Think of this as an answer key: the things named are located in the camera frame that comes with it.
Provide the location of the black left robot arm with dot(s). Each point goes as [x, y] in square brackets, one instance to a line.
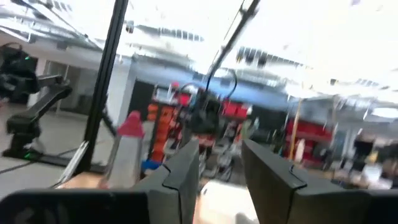
[202, 118]

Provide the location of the red parts bin rack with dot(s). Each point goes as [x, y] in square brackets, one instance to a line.
[161, 130]

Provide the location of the silver bracket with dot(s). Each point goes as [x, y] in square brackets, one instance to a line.
[74, 161]

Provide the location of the red box grater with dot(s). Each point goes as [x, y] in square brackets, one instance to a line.
[127, 161]

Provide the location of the red shelf unit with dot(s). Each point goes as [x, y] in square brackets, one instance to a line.
[308, 137]

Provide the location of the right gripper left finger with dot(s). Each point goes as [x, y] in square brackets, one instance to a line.
[177, 193]

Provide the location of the thin black strut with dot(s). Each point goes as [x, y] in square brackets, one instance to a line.
[231, 40]

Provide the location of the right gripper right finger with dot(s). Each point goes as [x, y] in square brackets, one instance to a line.
[280, 199]

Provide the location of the white plastic bin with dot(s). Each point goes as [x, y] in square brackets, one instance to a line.
[224, 199]

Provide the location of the background black robot arm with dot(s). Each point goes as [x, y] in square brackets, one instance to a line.
[46, 96]

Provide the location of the black aluminium frame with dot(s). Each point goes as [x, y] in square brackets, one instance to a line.
[105, 62]

